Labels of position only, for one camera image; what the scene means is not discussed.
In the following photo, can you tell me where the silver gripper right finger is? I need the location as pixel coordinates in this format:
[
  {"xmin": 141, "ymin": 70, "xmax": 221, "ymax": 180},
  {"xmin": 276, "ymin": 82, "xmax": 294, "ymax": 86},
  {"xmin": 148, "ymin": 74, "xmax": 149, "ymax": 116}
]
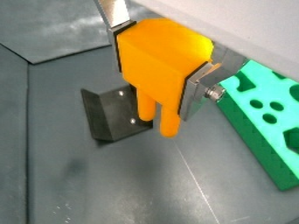
[{"xmin": 177, "ymin": 43, "xmax": 248, "ymax": 121}]

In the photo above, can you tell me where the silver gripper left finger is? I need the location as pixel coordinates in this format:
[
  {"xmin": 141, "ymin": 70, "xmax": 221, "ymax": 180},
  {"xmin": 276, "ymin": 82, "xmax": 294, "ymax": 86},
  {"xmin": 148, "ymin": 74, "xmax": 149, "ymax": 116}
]
[{"xmin": 93, "ymin": 0, "xmax": 136, "ymax": 72}]

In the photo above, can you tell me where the orange three prong block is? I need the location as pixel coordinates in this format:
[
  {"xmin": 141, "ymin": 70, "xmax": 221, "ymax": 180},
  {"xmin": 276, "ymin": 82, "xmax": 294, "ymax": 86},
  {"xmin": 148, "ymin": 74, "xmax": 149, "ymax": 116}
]
[{"xmin": 116, "ymin": 18, "xmax": 212, "ymax": 137}]

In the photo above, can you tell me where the green shape sorting board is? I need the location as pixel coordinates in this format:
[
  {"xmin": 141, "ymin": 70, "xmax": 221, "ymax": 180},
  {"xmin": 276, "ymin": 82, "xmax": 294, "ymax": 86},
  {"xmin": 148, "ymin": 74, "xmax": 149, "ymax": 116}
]
[{"xmin": 217, "ymin": 60, "xmax": 299, "ymax": 191}]

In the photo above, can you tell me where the black curved holder bracket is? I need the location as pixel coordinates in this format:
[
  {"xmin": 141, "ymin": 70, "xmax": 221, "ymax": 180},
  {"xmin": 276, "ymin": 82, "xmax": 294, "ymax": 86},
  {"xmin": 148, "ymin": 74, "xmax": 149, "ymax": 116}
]
[{"xmin": 79, "ymin": 85, "xmax": 153, "ymax": 142}]

